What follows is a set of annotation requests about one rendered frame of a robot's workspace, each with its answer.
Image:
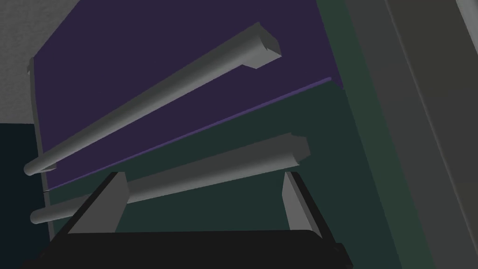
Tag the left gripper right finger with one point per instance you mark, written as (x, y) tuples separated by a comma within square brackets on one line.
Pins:
[(298, 209)]

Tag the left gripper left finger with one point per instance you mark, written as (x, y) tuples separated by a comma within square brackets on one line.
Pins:
[(101, 209)]

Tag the dark green drawer front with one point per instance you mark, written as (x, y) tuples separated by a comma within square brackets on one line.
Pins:
[(246, 149)]

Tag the purple drawer front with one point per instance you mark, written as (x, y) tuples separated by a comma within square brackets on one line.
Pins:
[(123, 74)]

